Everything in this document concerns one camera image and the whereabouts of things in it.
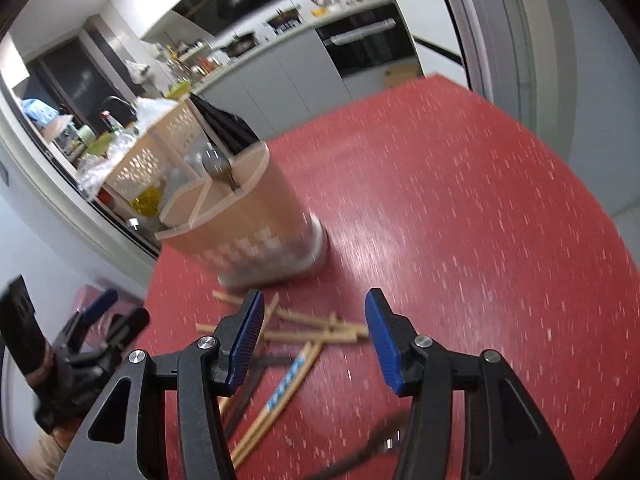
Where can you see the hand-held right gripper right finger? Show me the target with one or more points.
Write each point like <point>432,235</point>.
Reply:
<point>382,347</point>

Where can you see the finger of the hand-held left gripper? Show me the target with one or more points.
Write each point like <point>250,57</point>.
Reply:
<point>131,325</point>
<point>100,305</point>

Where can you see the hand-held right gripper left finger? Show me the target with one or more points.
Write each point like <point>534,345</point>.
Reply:
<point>244,345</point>

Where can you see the wooden chopstick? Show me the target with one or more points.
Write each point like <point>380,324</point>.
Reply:
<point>300,380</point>
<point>300,316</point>
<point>270,312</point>
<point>290,335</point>

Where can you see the blue white patterned chopstick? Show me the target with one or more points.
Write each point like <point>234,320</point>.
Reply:
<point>287,382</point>

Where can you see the black spoon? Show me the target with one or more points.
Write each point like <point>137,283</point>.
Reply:
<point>380,440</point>

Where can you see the beige plastic utensil holder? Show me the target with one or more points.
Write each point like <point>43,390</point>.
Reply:
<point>250,230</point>

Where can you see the person's left forearm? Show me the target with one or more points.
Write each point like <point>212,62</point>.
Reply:
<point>52,447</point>

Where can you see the beige plastic basket cart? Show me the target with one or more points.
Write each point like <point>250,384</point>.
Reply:
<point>150,160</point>

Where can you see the grey metal spoon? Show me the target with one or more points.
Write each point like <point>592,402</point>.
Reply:
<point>217,167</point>

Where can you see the red capped bottle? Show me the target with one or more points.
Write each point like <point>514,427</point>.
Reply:
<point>111,125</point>

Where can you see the clear plastic bag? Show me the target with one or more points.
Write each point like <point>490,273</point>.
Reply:
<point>152,110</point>

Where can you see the dark hanging cloth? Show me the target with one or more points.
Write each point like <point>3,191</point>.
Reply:
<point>225,127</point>

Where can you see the grey kitchen counter cabinet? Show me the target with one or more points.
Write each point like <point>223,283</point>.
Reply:
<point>280,80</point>

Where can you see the cardboard box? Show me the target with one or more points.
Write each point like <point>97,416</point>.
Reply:
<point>402,76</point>

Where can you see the black wok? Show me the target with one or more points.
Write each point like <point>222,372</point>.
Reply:
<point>239,45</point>

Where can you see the black built-in oven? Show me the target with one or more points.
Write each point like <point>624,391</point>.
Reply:
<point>367,40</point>

